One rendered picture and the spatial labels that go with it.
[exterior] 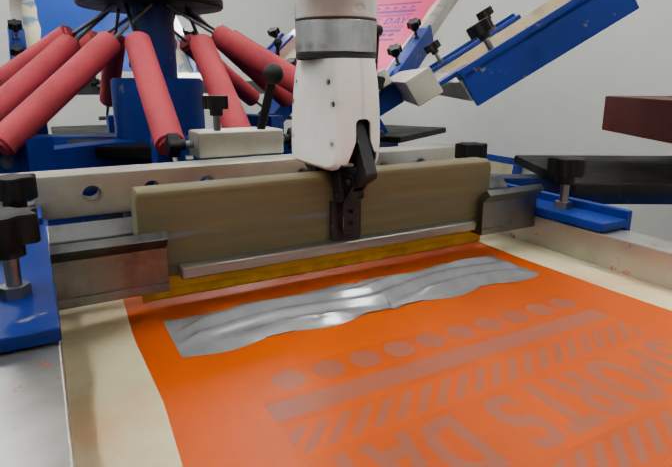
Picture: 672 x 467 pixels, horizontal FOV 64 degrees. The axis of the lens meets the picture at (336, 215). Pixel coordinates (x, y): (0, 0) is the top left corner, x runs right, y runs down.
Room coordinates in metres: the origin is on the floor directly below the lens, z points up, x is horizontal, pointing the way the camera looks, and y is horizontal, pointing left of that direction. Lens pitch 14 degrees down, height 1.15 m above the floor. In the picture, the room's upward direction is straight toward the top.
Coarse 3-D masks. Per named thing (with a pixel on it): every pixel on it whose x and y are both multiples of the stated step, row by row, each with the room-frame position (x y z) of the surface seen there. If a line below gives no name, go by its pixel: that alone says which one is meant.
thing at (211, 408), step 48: (240, 288) 0.48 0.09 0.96; (288, 288) 0.48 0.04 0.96; (144, 336) 0.38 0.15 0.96; (288, 336) 0.38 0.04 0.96; (336, 336) 0.38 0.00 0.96; (384, 336) 0.38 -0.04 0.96; (192, 384) 0.31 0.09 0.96; (240, 384) 0.31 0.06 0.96; (192, 432) 0.27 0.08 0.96; (240, 432) 0.27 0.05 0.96
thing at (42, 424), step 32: (544, 224) 0.61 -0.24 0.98; (576, 256) 0.57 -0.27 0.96; (608, 256) 0.54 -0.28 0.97; (640, 256) 0.51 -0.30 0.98; (32, 352) 0.29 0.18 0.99; (0, 384) 0.26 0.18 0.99; (32, 384) 0.26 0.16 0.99; (64, 384) 0.26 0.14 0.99; (0, 416) 0.23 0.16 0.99; (32, 416) 0.23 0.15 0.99; (64, 416) 0.23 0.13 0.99; (0, 448) 0.21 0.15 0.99; (32, 448) 0.21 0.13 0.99; (64, 448) 0.21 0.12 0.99
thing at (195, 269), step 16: (432, 224) 0.57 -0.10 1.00; (448, 224) 0.57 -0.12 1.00; (464, 224) 0.57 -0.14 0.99; (352, 240) 0.51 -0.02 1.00; (368, 240) 0.51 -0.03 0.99; (384, 240) 0.52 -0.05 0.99; (400, 240) 0.53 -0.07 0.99; (240, 256) 0.46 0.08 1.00; (256, 256) 0.46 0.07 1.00; (272, 256) 0.46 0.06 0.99; (288, 256) 0.47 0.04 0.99; (304, 256) 0.48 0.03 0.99; (192, 272) 0.43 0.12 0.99; (208, 272) 0.44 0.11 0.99; (224, 272) 0.44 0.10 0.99
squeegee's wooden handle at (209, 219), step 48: (144, 192) 0.43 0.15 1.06; (192, 192) 0.44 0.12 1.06; (240, 192) 0.46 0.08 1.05; (288, 192) 0.49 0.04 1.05; (384, 192) 0.54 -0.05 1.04; (432, 192) 0.57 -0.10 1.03; (480, 192) 0.60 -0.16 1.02; (192, 240) 0.44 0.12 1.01; (240, 240) 0.46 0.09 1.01; (288, 240) 0.49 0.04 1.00
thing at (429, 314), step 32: (416, 256) 0.58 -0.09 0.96; (448, 256) 0.58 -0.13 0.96; (512, 256) 0.58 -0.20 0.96; (480, 288) 0.48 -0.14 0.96; (512, 288) 0.48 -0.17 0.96; (544, 288) 0.48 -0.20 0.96; (576, 288) 0.48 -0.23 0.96; (416, 320) 0.41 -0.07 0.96; (448, 320) 0.41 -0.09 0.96; (640, 320) 0.41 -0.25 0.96
